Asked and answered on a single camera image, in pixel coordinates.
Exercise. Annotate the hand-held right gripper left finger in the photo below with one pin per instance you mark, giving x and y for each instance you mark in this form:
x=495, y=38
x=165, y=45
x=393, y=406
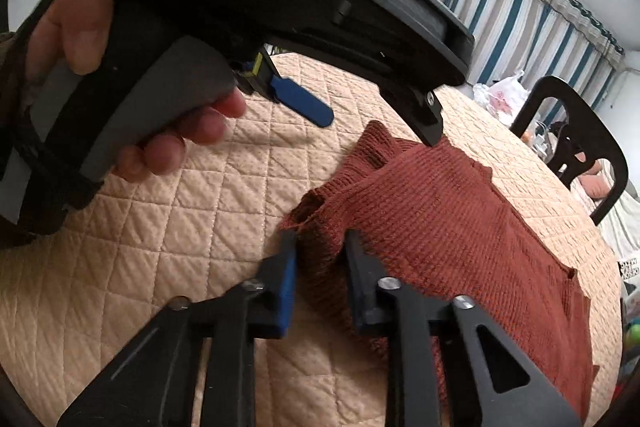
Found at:
x=287, y=287

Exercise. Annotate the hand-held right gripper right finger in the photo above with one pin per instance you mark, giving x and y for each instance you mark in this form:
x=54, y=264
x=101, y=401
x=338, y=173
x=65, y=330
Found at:
x=361, y=289

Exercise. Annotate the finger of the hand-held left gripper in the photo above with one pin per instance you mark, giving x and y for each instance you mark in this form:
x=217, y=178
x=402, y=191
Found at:
x=305, y=104
x=425, y=122

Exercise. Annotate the rust red knit sweater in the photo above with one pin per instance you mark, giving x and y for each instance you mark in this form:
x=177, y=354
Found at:
x=450, y=217

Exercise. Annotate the person's left hand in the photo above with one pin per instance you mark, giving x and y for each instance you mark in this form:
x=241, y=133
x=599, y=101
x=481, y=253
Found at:
x=80, y=27

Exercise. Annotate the white plastic bag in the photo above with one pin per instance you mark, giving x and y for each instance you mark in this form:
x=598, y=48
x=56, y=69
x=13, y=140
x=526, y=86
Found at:
x=505, y=94

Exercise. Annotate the peach quilted table cover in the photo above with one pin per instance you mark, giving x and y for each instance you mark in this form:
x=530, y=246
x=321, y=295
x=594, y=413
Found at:
x=175, y=232

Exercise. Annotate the blue white striped curtain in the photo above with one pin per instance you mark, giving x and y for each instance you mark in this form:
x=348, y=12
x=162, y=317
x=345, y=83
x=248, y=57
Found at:
x=525, y=22

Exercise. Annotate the pink pillow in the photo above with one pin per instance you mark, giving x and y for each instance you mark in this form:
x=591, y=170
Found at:
x=595, y=179

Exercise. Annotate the black dining chair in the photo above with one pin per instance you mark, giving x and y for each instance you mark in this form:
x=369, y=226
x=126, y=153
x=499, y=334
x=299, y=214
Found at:
x=607, y=157

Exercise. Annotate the bed with white sheet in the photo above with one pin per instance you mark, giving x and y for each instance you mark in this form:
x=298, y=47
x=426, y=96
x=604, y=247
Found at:
x=625, y=227

